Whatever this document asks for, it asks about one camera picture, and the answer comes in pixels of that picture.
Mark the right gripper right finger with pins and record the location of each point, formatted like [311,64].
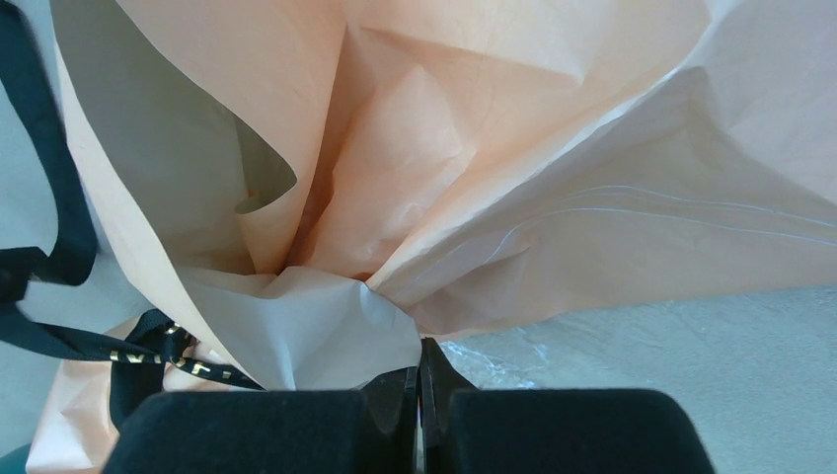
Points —
[619,430]

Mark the black gold lettered ribbon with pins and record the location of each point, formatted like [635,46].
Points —
[137,362]

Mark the orange flower bouquet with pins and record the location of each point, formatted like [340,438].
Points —
[310,187]

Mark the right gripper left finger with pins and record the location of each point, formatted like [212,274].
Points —
[369,430]

